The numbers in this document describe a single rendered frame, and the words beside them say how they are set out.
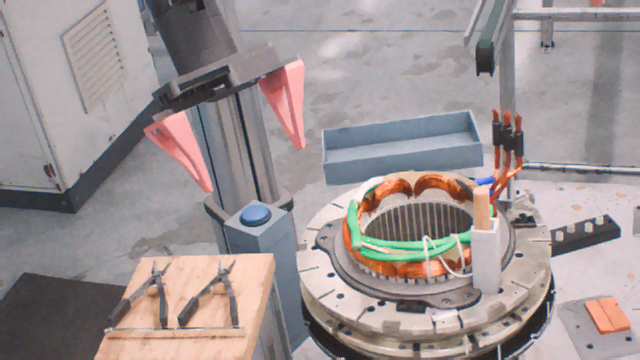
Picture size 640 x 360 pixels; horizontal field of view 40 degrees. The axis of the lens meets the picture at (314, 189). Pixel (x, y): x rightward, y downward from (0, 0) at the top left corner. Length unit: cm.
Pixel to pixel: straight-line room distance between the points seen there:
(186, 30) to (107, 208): 269
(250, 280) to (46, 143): 223
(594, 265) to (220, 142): 67
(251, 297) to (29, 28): 220
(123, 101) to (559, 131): 174
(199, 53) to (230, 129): 69
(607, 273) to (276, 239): 58
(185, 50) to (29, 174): 272
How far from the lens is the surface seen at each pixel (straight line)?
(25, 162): 343
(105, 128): 358
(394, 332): 103
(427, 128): 146
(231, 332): 107
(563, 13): 272
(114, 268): 310
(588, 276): 155
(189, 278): 118
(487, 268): 101
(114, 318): 111
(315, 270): 110
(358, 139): 146
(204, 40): 76
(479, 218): 98
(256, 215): 130
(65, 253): 326
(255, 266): 117
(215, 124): 143
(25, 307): 306
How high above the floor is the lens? 178
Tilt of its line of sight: 33 degrees down
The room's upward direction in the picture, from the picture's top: 10 degrees counter-clockwise
